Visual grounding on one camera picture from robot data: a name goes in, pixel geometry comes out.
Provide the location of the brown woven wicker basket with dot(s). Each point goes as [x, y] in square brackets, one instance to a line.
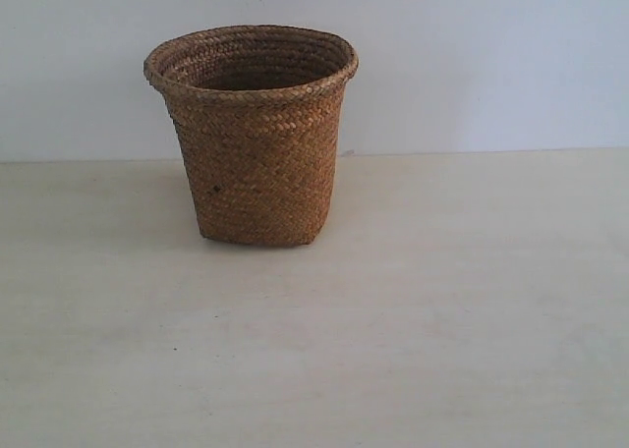
[256, 110]

